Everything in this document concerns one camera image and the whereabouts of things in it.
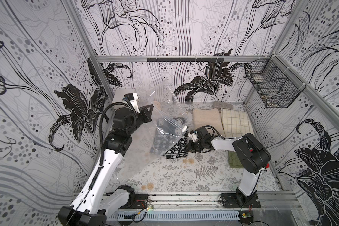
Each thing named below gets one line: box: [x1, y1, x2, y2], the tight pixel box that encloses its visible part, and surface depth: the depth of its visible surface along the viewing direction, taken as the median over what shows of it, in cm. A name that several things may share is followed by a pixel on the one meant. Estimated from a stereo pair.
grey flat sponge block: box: [212, 101, 233, 110], surface depth 117 cm
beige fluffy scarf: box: [192, 108, 226, 137], surface depth 107 cm
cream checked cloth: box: [220, 108, 255, 138], surface depth 103 cm
